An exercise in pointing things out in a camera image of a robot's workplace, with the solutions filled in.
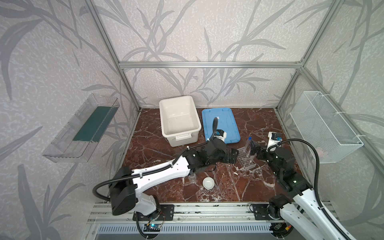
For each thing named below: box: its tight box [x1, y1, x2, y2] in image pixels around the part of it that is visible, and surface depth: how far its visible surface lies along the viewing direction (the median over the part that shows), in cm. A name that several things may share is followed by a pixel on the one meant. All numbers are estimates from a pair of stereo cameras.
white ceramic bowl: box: [202, 177, 215, 190], surface depth 84 cm
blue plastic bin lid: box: [201, 108, 241, 144], surface depth 115 cm
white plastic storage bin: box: [159, 95, 202, 147], surface depth 107 cm
